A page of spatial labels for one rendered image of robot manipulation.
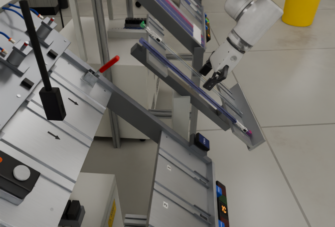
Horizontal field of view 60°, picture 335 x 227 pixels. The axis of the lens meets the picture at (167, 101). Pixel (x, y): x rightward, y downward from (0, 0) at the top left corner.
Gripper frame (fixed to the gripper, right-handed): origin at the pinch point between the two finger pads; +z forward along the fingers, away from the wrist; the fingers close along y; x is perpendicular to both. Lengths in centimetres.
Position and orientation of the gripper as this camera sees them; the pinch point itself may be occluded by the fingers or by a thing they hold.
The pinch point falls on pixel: (205, 79)
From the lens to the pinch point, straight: 100.6
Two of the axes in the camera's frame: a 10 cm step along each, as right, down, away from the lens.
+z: -5.8, 6.7, 4.6
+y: -0.6, -5.9, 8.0
